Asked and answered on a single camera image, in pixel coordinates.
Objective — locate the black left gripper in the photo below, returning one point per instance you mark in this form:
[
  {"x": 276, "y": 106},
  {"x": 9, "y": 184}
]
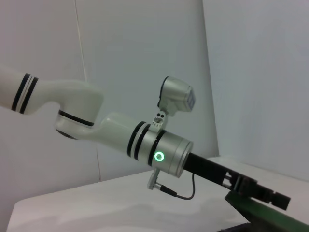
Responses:
[{"x": 207, "y": 169}]

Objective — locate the green glasses case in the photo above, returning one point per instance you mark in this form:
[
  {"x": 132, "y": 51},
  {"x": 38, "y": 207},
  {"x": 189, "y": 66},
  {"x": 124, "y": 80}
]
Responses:
[{"x": 277, "y": 217}]

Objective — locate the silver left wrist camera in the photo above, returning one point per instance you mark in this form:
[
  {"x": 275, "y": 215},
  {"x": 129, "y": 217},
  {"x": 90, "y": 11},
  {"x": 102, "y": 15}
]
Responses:
[{"x": 176, "y": 96}]

